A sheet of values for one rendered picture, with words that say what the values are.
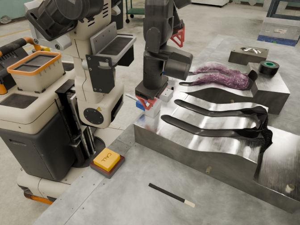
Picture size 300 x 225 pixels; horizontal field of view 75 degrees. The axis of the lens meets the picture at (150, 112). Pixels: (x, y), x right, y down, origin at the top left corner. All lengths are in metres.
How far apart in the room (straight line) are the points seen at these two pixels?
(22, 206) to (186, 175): 1.30
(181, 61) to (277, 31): 3.69
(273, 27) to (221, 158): 3.67
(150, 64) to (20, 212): 1.41
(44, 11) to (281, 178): 0.77
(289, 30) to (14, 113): 3.95
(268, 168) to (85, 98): 0.74
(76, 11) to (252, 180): 0.62
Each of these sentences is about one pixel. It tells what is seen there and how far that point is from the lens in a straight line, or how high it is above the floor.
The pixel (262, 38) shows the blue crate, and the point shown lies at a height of 0.17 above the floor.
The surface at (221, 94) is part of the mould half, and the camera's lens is 0.89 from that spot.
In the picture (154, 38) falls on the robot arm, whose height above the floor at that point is 1.18.
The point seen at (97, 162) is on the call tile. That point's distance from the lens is 0.63.
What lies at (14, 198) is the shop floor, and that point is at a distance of 1.77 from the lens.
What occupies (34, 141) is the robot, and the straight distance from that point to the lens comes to 1.06.
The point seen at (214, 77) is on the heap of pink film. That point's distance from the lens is 0.90.
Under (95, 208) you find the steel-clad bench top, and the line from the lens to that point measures 0.60.
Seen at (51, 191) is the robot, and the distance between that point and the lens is 1.36.
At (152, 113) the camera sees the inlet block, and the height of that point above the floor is 0.92.
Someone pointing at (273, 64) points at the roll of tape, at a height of 0.94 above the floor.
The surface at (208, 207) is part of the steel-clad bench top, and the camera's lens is 0.61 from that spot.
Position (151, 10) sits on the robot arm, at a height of 1.23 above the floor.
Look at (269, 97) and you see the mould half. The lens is 0.93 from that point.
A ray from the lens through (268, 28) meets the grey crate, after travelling 4.14.
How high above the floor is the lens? 1.33
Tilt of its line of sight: 39 degrees down
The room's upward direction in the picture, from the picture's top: straight up
